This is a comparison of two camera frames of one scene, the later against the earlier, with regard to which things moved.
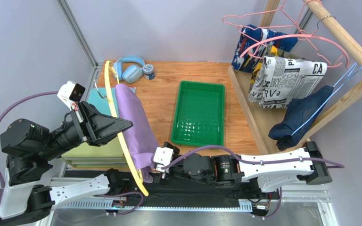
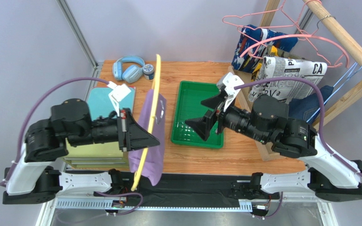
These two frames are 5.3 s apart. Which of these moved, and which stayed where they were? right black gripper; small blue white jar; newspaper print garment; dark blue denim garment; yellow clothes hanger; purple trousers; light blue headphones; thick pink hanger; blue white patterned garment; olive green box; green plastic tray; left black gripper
Moved: left black gripper; purple trousers; yellow clothes hanger; right black gripper
Stayed: dark blue denim garment; small blue white jar; thick pink hanger; light blue headphones; green plastic tray; newspaper print garment; olive green box; blue white patterned garment
